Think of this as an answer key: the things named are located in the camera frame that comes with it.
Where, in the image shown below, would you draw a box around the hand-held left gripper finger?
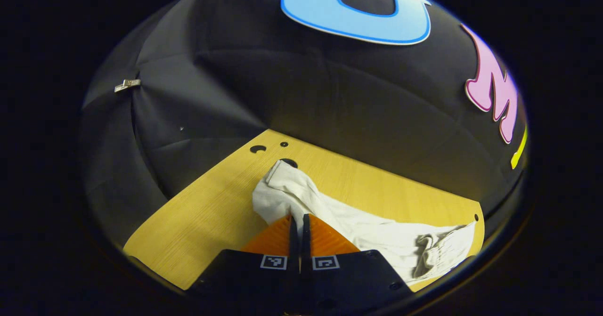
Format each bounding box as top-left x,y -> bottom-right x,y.
188,215 -> 301,313
301,213 -> 413,313

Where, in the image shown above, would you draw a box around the white jeans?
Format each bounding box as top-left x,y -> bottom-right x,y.
252,160 -> 477,286

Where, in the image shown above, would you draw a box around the black backdrop cloth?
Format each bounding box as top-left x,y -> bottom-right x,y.
79,0 -> 529,247

